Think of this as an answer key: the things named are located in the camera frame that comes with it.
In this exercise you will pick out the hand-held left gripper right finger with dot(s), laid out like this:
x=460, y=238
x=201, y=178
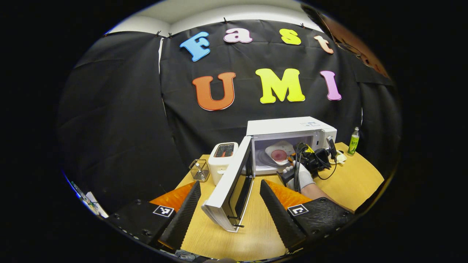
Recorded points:
x=281, y=219

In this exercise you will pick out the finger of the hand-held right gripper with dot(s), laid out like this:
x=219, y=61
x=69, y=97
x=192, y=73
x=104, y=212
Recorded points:
x=305, y=150

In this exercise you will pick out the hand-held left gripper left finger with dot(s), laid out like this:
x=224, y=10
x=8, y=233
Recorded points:
x=182, y=219

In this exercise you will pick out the pink ham slice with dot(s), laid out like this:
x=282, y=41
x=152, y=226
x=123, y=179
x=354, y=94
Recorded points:
x=279, y=155

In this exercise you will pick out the white microwave oven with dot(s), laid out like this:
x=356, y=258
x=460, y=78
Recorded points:
x=285, y=128

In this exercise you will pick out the white square plate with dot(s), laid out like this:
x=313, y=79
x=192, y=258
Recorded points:
x=272, y=149

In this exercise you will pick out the white divided bean dish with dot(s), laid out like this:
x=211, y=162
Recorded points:
x=342, y=157

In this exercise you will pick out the green drink bottle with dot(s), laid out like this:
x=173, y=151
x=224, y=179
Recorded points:
x=353, y=144

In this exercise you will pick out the white toaster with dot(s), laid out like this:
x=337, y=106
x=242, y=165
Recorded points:
x=215, y=170

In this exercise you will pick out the white paper sheets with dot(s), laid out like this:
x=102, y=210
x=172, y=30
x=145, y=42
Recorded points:
x=95, y=204

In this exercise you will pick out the black backdrop cloth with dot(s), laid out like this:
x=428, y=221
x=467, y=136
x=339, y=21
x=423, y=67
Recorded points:
x=146, y=109

